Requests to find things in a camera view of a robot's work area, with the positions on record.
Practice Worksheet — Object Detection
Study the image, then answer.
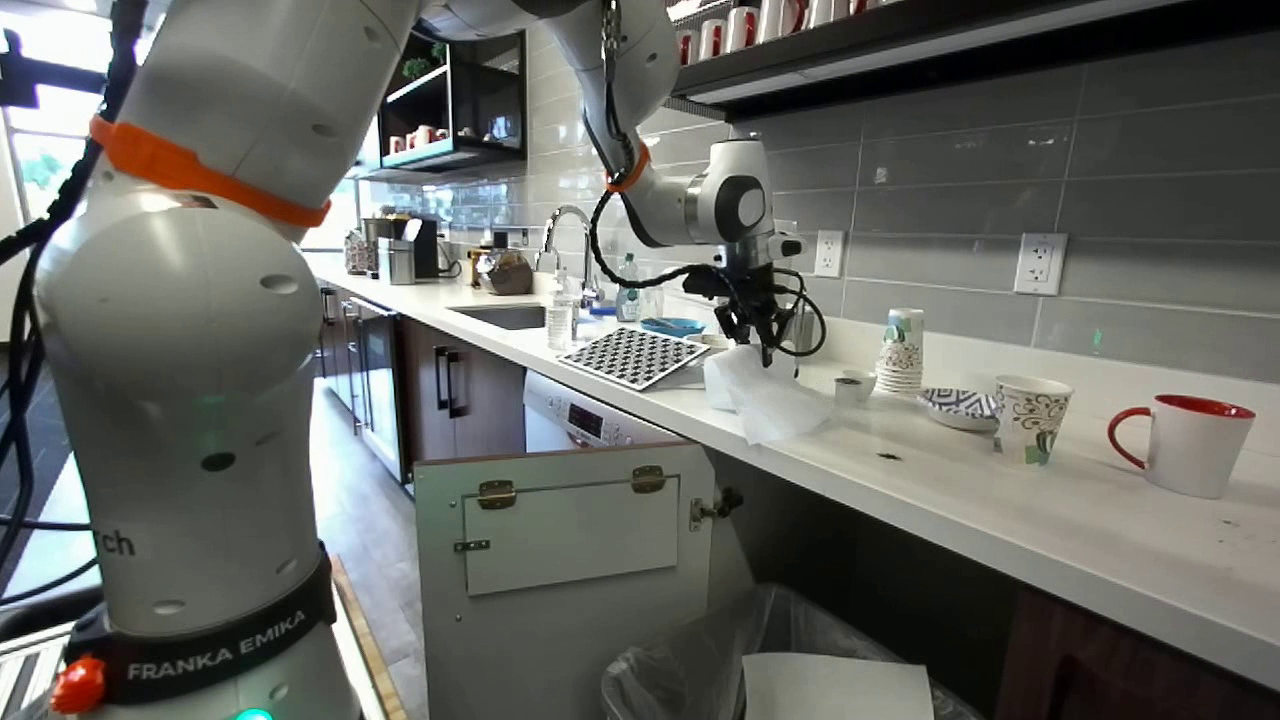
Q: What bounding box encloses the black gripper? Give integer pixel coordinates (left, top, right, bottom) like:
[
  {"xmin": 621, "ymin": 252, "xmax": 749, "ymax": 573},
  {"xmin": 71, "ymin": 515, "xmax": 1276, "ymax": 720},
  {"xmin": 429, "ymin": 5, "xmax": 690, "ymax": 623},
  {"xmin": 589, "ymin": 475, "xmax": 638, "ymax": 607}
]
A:
[{"xmin": 698, "ymin": 260, "xmax": 796, "ymax": 374}]

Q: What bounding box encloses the white paper napkin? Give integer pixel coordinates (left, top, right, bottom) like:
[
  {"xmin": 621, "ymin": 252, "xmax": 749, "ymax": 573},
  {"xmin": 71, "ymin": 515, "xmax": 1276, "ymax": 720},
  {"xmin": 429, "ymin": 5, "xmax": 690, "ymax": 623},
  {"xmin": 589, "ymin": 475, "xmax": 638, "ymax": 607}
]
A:
[{"xmin": 698, "ymin": 339, "xmax": 842, "ymax": 450}]

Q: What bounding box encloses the blue bowl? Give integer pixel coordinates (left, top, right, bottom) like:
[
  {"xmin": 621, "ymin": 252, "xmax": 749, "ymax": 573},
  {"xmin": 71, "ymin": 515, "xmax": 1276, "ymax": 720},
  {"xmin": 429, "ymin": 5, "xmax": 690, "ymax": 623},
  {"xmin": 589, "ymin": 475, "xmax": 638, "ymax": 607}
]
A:
[{"xmin": 636, "ymin": 311, "xmax": 709, "ymax": 339}]

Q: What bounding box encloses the black white checker board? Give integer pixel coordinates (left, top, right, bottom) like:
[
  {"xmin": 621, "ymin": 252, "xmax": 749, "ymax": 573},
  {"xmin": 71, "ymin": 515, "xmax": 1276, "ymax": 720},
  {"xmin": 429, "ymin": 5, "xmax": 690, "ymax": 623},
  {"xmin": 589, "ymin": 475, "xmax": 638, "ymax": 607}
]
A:
[{"xmin": 555, "ymin": 326, "xmax": 714, "ymax": 395}]

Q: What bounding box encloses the tall patterned paper cup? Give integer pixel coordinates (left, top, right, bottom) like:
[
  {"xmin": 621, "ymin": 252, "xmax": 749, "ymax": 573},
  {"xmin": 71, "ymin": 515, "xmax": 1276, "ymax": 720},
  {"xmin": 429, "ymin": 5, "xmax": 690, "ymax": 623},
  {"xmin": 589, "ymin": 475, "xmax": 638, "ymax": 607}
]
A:
[{"xmin": 870, "ymin": 303, "xmax": 932, "ymax": 404}]

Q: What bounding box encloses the steel dishwasher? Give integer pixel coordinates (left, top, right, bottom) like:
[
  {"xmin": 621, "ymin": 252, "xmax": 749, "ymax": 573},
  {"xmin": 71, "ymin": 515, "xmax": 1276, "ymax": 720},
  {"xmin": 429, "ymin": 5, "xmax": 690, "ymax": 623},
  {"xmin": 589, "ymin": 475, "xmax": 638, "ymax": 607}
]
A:
[{"xmin": 520, "ymin": 368, "xmax": 672, "ymax": 459}]

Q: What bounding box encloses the clear plastic water bottle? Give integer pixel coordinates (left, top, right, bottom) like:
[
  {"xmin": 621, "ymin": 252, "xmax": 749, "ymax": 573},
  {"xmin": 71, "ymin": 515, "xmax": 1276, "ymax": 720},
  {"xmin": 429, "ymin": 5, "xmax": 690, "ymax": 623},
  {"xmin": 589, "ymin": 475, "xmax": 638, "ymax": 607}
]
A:
[{"xmin": 545, "ymin": 270, "xmax": 589, "ymax": 357}]

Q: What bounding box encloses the chrome faucet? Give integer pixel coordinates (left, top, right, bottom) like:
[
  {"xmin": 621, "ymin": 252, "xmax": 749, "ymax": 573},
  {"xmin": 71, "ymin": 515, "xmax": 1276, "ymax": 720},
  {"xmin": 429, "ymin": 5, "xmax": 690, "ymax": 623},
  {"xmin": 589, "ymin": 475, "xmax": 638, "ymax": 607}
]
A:
[{"xmin": 536, "ymin": 202, "xmax": 599, "ymax": 292}]

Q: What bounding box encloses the small patterned bowl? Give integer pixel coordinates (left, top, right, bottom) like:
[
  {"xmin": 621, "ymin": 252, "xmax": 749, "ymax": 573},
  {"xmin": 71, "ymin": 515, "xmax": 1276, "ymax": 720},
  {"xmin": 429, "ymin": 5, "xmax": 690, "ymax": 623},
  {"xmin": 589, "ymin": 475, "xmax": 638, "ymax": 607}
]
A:
[{"xmin": 911, "ymin": 383, "xmax": 1005, "ymax": 440}]

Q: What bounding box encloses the kitchen sink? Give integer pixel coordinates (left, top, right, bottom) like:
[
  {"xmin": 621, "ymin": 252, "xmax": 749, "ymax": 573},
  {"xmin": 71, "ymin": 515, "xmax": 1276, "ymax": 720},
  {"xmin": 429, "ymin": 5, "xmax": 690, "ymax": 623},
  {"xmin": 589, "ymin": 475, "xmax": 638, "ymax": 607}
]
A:
[{"xmin": 448, "ymin": 296, "xmax": 553, "ymax": 335}]

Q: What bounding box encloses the dark lower cabinet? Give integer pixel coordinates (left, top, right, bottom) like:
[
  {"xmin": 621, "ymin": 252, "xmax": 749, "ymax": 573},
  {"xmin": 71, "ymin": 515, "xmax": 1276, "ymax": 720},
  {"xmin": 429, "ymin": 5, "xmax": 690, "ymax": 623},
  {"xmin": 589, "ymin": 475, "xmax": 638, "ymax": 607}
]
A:
[{"xmin": 397, "ymin": 311, "xmax": 531, "ymax": 469}]

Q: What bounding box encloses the open cabinet door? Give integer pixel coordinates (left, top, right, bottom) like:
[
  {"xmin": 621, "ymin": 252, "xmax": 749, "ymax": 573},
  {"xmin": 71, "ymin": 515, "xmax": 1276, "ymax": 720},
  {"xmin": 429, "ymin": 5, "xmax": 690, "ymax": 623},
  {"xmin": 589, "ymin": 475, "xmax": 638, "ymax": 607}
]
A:
[{"xmin": 407, "ymin": 440, "xmax": 722, "ymax": 720}]

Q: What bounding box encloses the grey trash bin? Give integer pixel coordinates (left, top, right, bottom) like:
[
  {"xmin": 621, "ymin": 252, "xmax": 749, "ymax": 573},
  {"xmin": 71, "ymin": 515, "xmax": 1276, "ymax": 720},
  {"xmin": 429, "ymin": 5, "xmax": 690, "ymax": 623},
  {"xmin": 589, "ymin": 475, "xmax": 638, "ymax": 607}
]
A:
[{"xmin": 595, "ymin": 576, "xmax": 991, "ymax": 720}]

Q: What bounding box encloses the coffee machine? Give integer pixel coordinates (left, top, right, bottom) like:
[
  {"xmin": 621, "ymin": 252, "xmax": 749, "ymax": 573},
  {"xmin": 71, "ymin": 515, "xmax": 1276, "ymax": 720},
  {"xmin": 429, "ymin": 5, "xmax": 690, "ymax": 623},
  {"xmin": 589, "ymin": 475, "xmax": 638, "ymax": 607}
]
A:
[{"xmin": 356, "ymin": 210, "xmax": 442, "ymax": 288}]

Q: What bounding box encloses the white mug red inside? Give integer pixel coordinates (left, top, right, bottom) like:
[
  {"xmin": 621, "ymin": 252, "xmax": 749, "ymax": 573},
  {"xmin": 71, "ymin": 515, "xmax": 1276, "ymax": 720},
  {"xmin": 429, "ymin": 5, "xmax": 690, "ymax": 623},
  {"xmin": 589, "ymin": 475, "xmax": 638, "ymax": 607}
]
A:
[{"xmin": 1104, "ymin": 390, "xmax": 1259, "ymax": 504}]

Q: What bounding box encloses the brown wooden lower cabinet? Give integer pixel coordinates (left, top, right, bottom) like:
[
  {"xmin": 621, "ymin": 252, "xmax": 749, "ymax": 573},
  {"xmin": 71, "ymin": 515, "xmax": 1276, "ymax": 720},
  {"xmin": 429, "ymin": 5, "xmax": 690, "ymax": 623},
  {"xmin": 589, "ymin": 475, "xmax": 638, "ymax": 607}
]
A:
[{"xmin": 994, "ymin": 589, "xmax": 1280, "ymax": 720}]

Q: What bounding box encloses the white wall outlet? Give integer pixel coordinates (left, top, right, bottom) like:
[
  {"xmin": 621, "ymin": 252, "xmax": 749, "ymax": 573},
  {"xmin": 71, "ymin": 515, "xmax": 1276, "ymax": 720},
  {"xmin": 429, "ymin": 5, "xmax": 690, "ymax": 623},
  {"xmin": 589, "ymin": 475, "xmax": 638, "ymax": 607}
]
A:
[
  {"xmin": 806, "ymin": 224, "xmax": 849, "ymax": 286},
  {"xmin": 1007, "ymin": 229, "xmax": 1070, "ymax": 300}
]

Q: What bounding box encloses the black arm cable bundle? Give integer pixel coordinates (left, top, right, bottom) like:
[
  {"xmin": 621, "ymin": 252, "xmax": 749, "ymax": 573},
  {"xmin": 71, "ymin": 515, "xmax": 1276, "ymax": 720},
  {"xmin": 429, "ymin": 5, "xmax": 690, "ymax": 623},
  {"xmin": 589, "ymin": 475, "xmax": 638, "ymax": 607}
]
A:
[{"xmin": 580, "ymin": 0, "xmax": 833, "ymax": 364}]

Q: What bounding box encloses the dark wall shelf with mugs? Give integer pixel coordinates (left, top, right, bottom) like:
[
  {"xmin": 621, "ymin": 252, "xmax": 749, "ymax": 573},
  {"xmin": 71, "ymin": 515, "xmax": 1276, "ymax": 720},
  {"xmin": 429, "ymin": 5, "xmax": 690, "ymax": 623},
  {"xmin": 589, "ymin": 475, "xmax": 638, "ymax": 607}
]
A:
[{"xmin": 663, "ymin": 0, "xmax": 1280, "ymax": 114}]

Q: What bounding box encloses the open black wall cabinet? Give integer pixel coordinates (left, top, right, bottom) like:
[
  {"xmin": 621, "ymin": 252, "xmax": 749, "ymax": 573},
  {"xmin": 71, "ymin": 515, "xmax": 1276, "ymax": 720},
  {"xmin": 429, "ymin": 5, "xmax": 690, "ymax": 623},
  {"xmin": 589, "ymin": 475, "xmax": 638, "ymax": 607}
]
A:
[{"xmin": 374, "ymin": 26, "xmax": 531, "ymax": 176}]

